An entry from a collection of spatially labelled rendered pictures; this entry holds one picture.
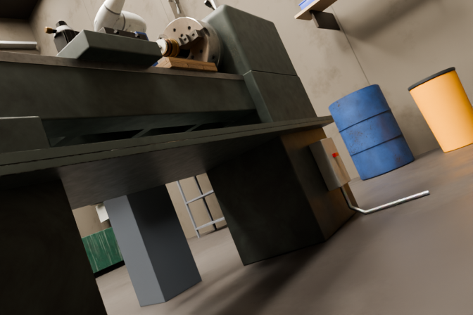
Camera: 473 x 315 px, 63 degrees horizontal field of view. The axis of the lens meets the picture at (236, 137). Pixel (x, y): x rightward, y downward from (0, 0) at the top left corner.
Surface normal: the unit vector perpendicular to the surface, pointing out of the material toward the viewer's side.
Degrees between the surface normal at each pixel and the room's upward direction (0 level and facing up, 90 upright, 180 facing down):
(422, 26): 90
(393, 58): 90
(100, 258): 90
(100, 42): 90
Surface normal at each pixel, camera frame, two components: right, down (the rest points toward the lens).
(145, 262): -0.65, 0.15
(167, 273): 0.65, -0.38
